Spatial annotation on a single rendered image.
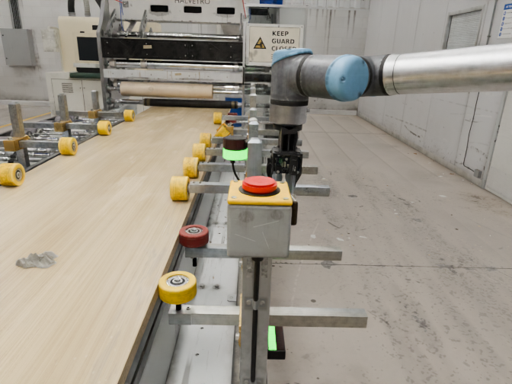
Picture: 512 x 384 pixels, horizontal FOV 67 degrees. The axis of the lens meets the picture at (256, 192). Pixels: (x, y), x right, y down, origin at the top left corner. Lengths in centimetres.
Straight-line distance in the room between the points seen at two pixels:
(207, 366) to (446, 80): 85
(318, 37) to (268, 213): 961
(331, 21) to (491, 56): 926
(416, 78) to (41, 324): 86
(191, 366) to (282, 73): 75
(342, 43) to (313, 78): 925
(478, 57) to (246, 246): 59
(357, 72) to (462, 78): 19
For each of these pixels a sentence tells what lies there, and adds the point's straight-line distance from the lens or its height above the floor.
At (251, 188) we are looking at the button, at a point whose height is 123.
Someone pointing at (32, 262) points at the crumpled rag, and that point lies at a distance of 102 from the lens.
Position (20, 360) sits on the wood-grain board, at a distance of 76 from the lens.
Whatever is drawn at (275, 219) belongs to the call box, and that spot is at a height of 120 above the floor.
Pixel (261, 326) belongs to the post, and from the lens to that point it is 52.
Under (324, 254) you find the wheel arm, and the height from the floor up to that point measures 85.
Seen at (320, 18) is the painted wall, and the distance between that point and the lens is 1001.
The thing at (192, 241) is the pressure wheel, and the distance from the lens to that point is 105.
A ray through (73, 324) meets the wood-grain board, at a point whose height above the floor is 90.
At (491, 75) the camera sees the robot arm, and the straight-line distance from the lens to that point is 84.
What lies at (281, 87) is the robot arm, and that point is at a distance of 90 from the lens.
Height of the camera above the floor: 137
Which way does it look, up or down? 19 degrees down
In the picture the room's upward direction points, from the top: 2 degrees clockwise
